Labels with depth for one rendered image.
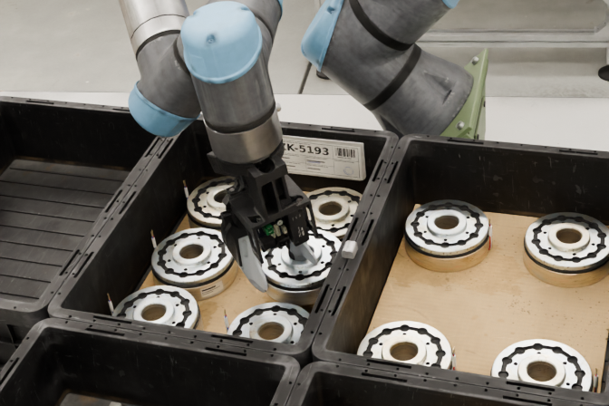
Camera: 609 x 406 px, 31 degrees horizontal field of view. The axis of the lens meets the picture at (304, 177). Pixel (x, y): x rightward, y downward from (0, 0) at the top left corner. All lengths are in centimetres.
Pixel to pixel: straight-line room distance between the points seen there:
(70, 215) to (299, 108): 53
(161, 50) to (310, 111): 68
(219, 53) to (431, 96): 55
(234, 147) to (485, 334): 36
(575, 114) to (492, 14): 180
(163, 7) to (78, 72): 232
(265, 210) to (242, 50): 18
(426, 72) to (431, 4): 12
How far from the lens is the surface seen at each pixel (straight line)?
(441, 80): 154
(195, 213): 141
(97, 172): 158
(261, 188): 114
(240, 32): 104
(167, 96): 121
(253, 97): 107
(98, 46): 370
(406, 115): 153
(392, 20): 147
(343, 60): 151
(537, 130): 179
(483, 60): 161
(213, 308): 131
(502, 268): 133
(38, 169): 162
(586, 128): 180
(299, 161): 144
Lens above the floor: 171
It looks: 36 degrees down
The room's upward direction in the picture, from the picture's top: 7 degrees counter-clockwise
